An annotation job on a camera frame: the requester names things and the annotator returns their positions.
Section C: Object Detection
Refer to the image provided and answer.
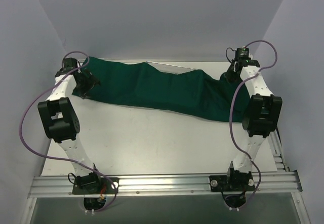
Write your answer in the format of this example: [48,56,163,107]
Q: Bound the green surgical cloth kit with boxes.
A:
[82,57,250,122]

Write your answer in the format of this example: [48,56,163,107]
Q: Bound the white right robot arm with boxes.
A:
[225,58,282,191]

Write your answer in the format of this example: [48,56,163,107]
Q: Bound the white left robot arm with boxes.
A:
[37,58,102,193]

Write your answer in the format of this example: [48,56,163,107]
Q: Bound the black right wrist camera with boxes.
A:
[234,47,252,62]

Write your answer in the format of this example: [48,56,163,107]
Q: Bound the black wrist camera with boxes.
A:
[234,47,252,62]
[62,58,79,71]

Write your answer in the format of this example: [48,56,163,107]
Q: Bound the back aluminium frame rail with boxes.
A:
[71,58,233,64]

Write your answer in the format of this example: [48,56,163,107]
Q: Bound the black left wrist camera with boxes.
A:
[62,58,79,71]

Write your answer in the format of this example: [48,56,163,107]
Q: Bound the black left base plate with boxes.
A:
[72,177,119,195]

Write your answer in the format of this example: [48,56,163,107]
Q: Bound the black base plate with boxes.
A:
[72,177,119,195]
[209,175,255,192]

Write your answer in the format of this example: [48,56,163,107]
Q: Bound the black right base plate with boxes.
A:
[209,175,255,192]

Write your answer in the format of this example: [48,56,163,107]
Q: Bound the front aluminium frame rail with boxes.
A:
[28,171,302,198]

